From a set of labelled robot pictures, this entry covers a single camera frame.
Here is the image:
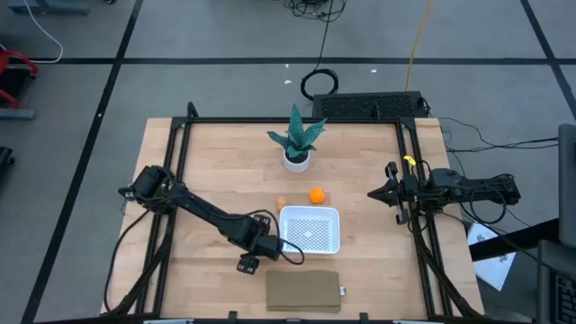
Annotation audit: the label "grey equipment cabinet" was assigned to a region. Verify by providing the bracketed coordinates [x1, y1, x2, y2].
[535, 122, 576, 324]

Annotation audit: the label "tangled black floor cables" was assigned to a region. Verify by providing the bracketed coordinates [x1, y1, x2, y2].
[282, 0, 348, 23]

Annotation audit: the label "black aluminium table frame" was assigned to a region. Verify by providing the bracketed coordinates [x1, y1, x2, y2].
[101, 101, 485, 319]

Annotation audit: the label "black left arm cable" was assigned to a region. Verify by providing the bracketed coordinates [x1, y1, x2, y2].
[211, 208, 306, 266]

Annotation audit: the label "yellow floor cable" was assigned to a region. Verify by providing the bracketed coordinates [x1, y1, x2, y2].
[404, 0, 434, 92]

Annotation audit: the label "coiled black floor cable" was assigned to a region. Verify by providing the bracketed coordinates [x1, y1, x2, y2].
[300, 0, 340, 102]

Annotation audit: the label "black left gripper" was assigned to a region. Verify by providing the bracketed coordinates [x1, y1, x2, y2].
[236, 214, 284, 276]

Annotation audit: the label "white perforated plastic basket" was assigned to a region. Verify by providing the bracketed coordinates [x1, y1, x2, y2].
[278, 205, 341, 256]

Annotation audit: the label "black perforated computer case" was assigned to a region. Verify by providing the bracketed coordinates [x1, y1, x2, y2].
[311, 90, 429, 120]

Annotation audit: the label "black left base cable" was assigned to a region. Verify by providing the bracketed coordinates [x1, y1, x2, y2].
[103, 208, 152, 314]

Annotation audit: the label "olive green folded cloth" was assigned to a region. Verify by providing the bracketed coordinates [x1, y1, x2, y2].
[265, 269, 342, 314]

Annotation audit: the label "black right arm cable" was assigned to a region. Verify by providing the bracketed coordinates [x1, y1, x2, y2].
[468, 173, 517, 226]

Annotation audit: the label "white plant pot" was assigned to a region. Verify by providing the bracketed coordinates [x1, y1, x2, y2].
[283, 150, 312, 175]

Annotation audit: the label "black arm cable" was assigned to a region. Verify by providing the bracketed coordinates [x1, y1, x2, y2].
[211, 208, 306, 266]
[468, 173, 517, 226]

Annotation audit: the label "white floor cable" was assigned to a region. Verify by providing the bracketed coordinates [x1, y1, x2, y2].
[0, 0, 65, 65]

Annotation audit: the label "green snake plant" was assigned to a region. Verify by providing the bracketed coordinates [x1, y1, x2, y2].
[266, 103, 328, 159]

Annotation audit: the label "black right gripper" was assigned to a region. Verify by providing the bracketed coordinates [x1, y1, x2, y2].
[367, 161, 423, 226]

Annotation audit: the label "white paper sheet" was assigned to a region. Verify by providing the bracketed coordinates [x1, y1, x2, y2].
[466, 222, 518, 293]

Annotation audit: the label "red metal cart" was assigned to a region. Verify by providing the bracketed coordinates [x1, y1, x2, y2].
[0, 48, 40, 110]

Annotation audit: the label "thin black power cables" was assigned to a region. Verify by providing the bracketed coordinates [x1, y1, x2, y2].
[436, 115, 560, 155]

